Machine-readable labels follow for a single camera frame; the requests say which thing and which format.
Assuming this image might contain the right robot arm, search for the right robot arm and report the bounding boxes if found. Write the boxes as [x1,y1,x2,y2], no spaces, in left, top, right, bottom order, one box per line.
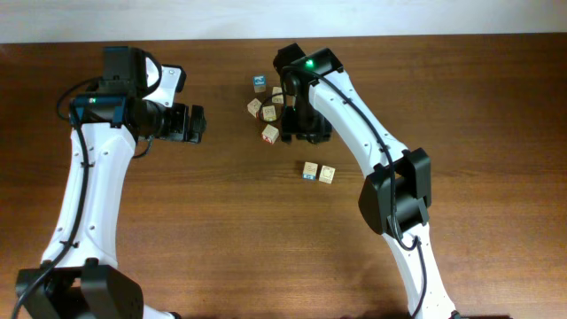
[273,43,458,319]

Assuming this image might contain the wooden block butterfly left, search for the wooden block butterfly left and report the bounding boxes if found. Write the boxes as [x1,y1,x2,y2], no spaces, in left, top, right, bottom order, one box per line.
[247,98,262,118]

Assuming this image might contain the wooden block circle top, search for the wooden block circle top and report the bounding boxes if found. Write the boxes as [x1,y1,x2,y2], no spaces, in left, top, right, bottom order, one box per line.
[319,165,336,184]

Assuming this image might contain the plain wooden block top middle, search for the plain wooden block top middle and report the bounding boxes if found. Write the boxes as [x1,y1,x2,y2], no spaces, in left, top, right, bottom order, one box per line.
[271,87,284,105]

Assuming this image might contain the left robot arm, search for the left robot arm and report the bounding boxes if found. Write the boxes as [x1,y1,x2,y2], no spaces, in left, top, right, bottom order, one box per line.
[13,46,206,318]

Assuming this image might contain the yellow wooden block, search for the yellow wooden block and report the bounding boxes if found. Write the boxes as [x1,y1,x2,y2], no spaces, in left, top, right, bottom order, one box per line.
[261,105,277,122]

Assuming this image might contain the wooden block red bottom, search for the wooden block red bottom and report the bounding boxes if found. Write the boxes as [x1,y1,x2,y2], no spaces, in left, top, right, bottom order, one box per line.
[261,124,280,144]

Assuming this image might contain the wooden block blue side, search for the wooden block blue side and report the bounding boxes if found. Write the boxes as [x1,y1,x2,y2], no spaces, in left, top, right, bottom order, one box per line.
[302,161,318,181]

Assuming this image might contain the blue top wooden block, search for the blue top wooden block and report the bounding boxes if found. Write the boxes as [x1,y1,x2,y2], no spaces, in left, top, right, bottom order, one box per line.
[252,74,267,93]

